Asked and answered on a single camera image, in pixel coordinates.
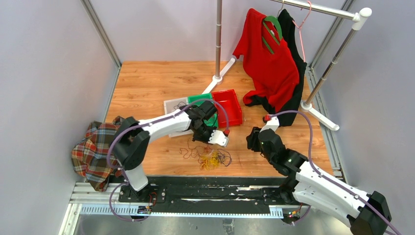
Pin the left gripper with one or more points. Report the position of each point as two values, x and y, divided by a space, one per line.
196 138

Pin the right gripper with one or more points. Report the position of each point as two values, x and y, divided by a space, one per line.
252 139

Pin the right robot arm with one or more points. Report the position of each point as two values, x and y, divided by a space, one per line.
364 213

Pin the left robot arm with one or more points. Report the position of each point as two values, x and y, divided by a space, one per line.
131 140

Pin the green plastic bin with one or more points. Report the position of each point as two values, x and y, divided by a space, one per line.
213 120

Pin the white plastic bin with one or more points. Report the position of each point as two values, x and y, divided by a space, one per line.
172 105

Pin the red plastic bin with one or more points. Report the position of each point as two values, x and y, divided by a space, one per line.
229 101

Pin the black shirt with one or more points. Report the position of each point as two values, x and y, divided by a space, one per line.
293 103

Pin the red shirt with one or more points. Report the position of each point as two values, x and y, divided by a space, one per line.
274 76

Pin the plaid flannel shirt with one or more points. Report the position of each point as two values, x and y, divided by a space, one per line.
89 155

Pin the pink clothes hanger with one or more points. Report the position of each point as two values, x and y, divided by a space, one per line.
300 26

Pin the green clothes hanger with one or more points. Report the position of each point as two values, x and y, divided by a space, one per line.
273 27

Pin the metal clothes rack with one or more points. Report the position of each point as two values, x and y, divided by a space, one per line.
359 19

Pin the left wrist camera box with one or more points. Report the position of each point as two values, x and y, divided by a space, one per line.
219 138

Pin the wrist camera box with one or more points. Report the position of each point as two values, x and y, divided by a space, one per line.
271 123
219 138

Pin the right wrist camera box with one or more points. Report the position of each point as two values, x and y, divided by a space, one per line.
271 123

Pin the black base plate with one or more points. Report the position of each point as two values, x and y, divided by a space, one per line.
240 196

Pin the aluminium frame rail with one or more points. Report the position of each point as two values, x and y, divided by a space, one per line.
89 8

